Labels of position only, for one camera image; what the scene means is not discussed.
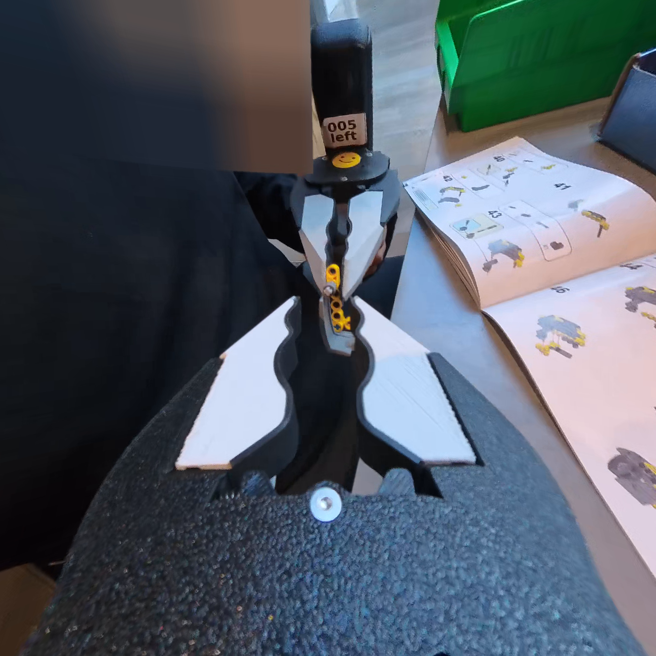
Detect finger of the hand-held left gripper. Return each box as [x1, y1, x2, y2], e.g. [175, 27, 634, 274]
[338, 191, 386, 301]
[300, 194, 343, 293]

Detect open instruction booklet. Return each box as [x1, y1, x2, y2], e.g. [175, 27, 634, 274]
[402, 136, 656, 580]

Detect open blue cardboard box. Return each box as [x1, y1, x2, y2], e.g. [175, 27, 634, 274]
[597, 51, 656, 160]

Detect green plastic bin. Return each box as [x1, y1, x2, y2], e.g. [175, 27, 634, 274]
[435, 0, 656, 133]

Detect grey yellow brick assembly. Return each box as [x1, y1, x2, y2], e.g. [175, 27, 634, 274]
[319, 263, 358, 358]

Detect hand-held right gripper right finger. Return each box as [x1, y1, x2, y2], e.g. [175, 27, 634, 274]
[351, 296, 478, 467]

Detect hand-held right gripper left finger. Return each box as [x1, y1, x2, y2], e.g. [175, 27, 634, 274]
[175, 295, 303, 471]

